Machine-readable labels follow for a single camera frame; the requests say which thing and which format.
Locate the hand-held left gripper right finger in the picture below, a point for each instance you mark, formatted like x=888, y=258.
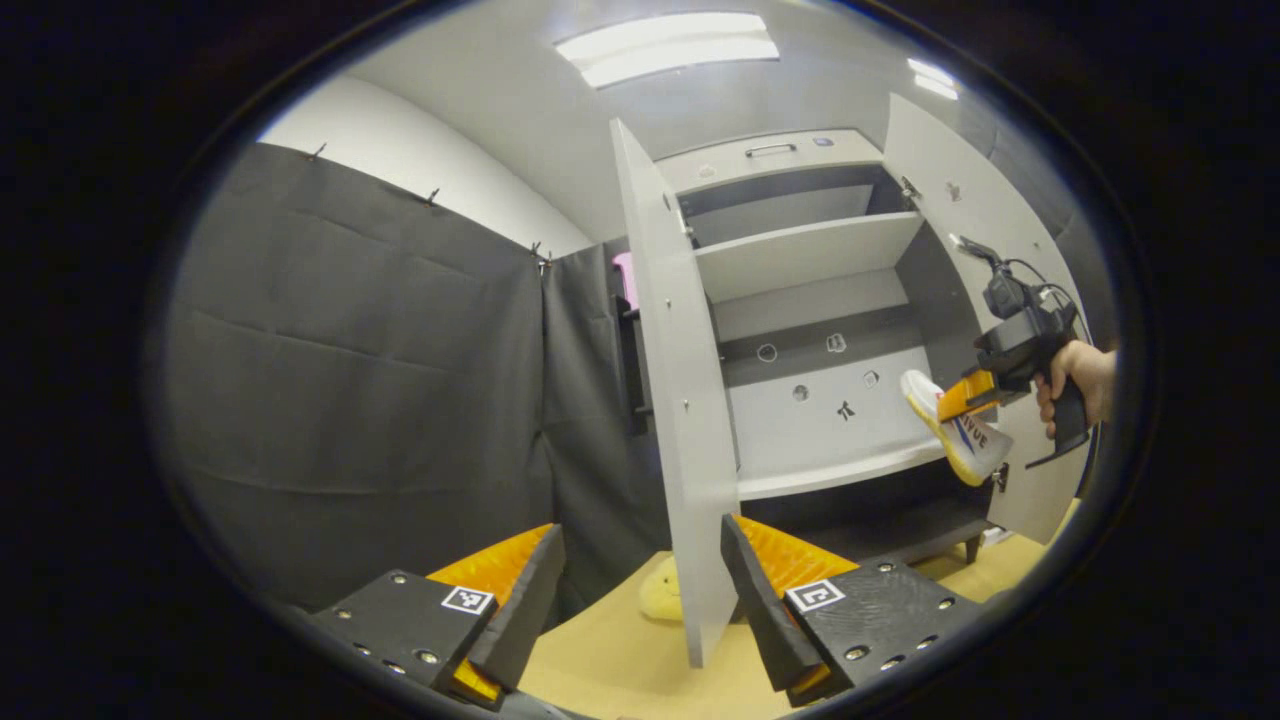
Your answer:
x=765, y=610

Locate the grey shoe cabinet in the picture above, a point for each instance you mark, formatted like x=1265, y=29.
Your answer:
x=800, y=260

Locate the white canvas shoe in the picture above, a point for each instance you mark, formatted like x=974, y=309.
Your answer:
x=975, y=445

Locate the grey cabinet drawer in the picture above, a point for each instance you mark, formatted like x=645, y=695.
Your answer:
x=720, y=168

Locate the large ceiling light panel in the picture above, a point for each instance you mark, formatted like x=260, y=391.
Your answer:
x=668, y=47

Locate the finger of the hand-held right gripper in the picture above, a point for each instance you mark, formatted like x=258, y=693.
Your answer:
x=965, y=395

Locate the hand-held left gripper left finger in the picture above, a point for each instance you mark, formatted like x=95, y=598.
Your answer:
x=525, y=600

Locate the yellow plush toy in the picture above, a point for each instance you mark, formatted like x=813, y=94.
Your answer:
x=660, y=595

